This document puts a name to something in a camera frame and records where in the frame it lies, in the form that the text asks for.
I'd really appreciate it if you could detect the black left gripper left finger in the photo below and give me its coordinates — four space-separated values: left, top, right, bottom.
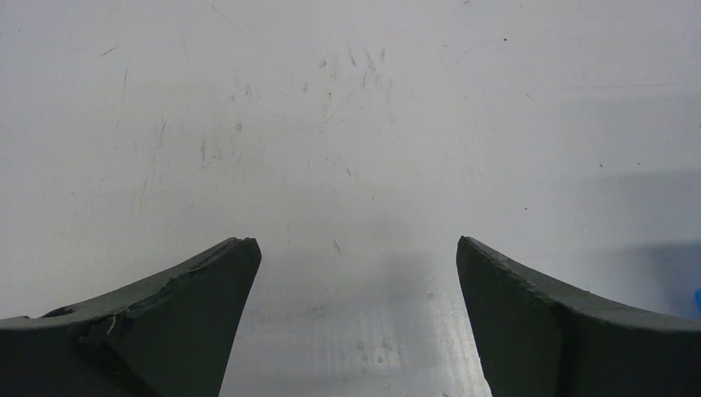
1 238 261 396

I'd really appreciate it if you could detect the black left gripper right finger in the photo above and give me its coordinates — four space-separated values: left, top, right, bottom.
456 237 700 396

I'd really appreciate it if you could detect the blue object at edge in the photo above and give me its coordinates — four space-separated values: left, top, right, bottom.
694 289 701 309

